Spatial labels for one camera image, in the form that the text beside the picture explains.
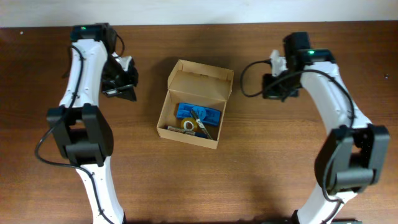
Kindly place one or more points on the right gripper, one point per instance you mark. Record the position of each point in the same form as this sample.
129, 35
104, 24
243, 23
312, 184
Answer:
270, 93

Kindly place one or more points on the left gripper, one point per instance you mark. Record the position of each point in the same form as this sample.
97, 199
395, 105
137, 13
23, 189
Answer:
127, 91

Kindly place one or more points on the yellow tape roll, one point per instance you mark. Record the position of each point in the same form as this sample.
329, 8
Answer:
189, 124

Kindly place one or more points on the brown cardboard box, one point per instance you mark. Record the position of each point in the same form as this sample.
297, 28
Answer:
196, 84

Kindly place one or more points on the black white marker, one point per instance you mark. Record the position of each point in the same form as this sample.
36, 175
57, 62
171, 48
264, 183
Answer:
200, 124

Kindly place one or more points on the blue plastic case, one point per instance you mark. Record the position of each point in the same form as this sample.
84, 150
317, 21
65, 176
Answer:
208, 116

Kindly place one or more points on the yellow highlighter marker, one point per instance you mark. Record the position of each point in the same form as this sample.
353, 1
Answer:
183, 131

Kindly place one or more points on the blue white marker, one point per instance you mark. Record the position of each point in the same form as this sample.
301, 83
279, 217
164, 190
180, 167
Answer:
200, 135

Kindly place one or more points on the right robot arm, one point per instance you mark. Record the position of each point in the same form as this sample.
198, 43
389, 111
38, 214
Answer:
352, 157

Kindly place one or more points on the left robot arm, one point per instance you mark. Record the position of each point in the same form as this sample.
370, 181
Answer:
81, 132

